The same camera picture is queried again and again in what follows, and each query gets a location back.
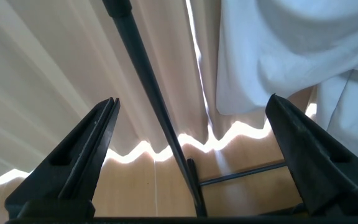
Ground beige curtain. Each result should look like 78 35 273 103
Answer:
0 0 318 181

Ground pale grey shorts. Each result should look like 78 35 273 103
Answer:
215 0 358 170

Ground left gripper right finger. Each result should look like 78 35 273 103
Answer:
265 94 358 217

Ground black clothes rack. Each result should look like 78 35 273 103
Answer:
102 0 306 218

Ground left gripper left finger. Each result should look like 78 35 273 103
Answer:
4 97 121 220

